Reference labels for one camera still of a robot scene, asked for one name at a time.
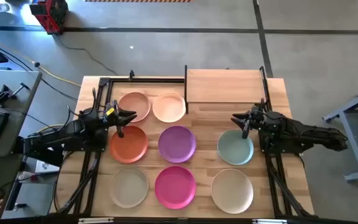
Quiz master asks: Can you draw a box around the red and black machine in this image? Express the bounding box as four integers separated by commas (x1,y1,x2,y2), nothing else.
29,0,70,35

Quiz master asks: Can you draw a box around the blue-grey metal stand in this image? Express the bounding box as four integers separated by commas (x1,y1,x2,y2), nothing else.
321,81,358,183

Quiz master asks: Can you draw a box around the black support beam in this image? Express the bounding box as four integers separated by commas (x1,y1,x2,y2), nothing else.
12,136,65,167

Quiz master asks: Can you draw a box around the pale peach plate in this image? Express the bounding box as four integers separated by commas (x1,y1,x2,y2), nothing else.
152,91,187,123

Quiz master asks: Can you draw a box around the silver metal bracket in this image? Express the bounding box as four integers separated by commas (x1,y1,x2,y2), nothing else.
252,218,288,224
78,217,114,224

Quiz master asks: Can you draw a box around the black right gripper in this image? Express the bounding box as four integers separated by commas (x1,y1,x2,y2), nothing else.
231,107,269,139

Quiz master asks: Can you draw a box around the clear plastic bottle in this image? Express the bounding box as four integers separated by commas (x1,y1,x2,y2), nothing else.
16,170,40,183

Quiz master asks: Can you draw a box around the yellow cable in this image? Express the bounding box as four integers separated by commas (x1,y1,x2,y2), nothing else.
11,49,83,87

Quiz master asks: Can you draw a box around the black aluminium frame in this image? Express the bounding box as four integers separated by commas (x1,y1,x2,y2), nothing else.
50,70,315,224

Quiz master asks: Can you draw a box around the magenta plate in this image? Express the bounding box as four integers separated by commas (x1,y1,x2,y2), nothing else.
154,165,197,210

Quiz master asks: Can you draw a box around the teal plate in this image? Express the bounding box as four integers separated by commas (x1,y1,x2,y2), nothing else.
216,129,255,166

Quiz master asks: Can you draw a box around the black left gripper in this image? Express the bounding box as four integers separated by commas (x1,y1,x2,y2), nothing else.
99,100,138,139

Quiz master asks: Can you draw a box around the black bench clamp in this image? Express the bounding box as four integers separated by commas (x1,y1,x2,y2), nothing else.
0,82,30,105

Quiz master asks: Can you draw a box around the white cardboard box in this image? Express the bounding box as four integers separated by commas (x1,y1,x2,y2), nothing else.
35,157,60,175

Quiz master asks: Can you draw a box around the orange plate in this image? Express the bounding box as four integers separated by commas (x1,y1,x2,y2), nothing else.
109,125,149,164

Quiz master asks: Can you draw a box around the grey-beige plate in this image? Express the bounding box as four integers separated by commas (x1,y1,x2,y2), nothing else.
109,167,150,209

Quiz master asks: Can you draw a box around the cream plate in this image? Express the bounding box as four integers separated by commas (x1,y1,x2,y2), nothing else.
210,168,255,215

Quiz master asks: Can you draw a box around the thin black cable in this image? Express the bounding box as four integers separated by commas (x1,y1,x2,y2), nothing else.
53,33,118,76
0,36,78,102

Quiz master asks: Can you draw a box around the salmon pink plate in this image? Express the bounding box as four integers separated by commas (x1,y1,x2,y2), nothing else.
117,91,152,123

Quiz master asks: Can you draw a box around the wooden shelf with black legs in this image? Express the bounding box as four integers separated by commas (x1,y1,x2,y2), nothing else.
183,64,275,115

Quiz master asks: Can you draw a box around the purple plate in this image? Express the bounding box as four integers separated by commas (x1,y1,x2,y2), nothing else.
158,125,197,164

